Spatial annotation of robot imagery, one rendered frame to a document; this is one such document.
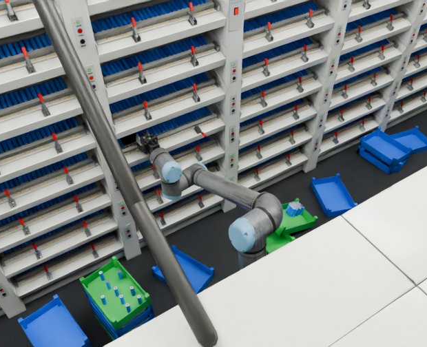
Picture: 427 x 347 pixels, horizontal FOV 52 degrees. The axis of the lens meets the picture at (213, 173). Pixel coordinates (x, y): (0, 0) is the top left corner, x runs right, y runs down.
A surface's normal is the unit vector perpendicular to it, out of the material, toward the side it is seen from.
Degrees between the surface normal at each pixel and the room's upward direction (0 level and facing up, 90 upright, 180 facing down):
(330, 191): 0
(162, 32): 17
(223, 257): 0
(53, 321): 0
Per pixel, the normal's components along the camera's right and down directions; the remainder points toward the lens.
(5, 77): 0.15, -0.50
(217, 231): -0.01, -0.71
